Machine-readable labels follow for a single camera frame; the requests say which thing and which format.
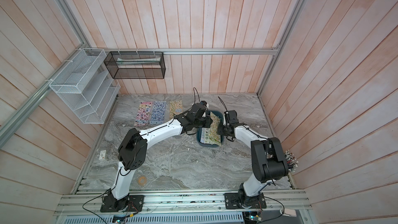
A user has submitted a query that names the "teal plastic storage box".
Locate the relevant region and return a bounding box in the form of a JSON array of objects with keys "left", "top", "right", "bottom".
[{"left": 197, "top": 111, "right": 224, "bottom": 148}]

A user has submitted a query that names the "yellow animal sticker sheet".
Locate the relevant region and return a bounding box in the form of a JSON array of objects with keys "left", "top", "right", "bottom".
[{"left": 170, "top": 100, "right": 182, "bottom": 119}]

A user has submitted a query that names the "blue penguin sticker sheet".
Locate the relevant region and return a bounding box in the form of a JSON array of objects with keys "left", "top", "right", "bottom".
[{"left": 149, "top": 101, "right": 166, "bottom": 125}]

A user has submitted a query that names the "pink sticker sheet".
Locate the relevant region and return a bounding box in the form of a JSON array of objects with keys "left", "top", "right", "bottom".
[{"left": 134, "top": 102, "right": 153, "bottom": 126}]

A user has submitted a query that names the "green panda sticker sheet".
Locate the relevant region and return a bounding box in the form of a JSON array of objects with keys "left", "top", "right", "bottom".
[{"left": 199, "top": 112, "right": 222, "bottom": 147}]

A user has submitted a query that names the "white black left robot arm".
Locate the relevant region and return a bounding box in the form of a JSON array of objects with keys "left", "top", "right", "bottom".
[{"left": 100, "top": 101, "right": 212, "bottom": 213}]

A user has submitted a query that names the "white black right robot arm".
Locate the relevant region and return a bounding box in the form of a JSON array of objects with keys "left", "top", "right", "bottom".
[{"left": 218, "top": 111, "right": 289, "bottom": 209}]

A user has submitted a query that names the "red cup of pencils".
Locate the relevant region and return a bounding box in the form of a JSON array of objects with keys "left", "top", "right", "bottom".
[{"left": 285, "top": 150, "right": 299, "bottom": 173}]

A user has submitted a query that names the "small white card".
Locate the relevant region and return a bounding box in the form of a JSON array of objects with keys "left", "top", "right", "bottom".
[{"left": 98, "top": 150, "right": 106, "bottom": 160}]

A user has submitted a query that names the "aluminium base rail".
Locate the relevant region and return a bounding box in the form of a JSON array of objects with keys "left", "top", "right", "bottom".
[{"left": 54, "top": 189, "right": 312, "bottom": 216}]

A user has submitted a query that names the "black wire mesh basket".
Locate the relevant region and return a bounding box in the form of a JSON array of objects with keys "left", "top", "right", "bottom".
[{"left": 104, "top": 51, "right": 166, "bottom": 79}]

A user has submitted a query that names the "aluminium frame bar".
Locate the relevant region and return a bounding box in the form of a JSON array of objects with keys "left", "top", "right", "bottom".
[{"left": 103, "top": 47, "right": 279, "bottom": 55}]

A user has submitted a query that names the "white wire mesh shelf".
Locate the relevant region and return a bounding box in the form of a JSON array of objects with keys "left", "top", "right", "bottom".
[{"left": 50, "top": 48, "right": 120, "bottom": 124}]

